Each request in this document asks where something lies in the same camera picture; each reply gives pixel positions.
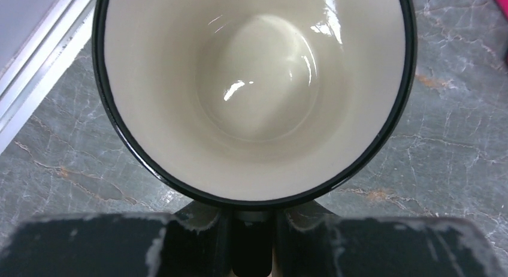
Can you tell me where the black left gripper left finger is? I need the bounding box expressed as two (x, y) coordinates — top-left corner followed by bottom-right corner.
(1, 202), (231, 276)

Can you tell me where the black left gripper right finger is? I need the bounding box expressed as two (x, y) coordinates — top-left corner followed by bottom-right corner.
(275, 201), (504, 276)

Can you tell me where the white mug black handle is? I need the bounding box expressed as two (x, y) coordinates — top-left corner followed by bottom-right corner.
(92, 0), (416, 276)

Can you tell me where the aluminium frame rail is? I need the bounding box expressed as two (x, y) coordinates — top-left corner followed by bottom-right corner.
(1, 0), (96, 150)

